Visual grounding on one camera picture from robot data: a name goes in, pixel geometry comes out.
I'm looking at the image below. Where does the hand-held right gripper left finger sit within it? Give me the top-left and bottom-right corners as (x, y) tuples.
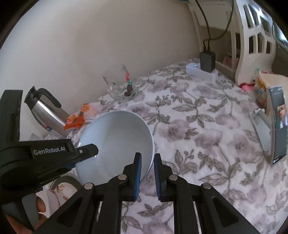
(34, 152), (143, 234)

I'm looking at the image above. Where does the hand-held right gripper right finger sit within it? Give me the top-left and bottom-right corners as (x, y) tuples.
(153, 153), (260, 234)

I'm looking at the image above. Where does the pink floral plate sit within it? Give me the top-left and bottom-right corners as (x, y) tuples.
(54, 182), (78, 206)

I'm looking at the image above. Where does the light blue bowl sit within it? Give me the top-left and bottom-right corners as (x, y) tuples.
(75, 110), (155, 187)

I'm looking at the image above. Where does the person's left hand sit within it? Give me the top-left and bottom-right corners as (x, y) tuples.
(4, 197), (48, 234)

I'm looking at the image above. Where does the orange snack packet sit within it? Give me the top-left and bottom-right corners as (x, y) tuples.
(78, 103), (99, 123)
(63, 112), (87, 130)

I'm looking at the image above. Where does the stainless steel thermos jug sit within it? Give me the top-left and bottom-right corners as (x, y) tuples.
(24, 85), (71, 138)

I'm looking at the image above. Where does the grey floral tablecloth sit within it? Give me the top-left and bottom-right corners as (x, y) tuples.
(65, 60), (288, 234)

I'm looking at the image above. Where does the clear glass mug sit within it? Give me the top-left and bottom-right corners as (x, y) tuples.
(102, 64), (139, 103)

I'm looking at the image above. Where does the white power strip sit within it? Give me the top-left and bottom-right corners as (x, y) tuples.
(186, 63), (219, 82)

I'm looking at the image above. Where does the grey phone stand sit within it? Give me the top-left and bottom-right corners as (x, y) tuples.
(249, 108), (274, 154)

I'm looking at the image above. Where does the black charger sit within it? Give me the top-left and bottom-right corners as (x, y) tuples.
(200, 40), (216, 73)

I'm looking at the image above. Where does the small pink item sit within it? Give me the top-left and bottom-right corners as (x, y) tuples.
(239, 82), (255, 92)

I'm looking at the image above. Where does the smartphone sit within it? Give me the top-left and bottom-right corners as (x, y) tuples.
(269, 85), (288, 165)

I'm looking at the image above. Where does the colourful small box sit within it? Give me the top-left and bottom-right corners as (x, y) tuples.
(255, 87), (269, 105)

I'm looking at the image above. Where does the white lattice chair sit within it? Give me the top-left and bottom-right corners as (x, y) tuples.
(188, 0), (277, 86)

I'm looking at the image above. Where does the beige paper box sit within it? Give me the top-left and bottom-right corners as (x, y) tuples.
(256, 71), (288, 113)

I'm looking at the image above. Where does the black cable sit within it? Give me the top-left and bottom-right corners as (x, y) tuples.
(194, 0), (211, 46)
(208, 0), (234, 45)

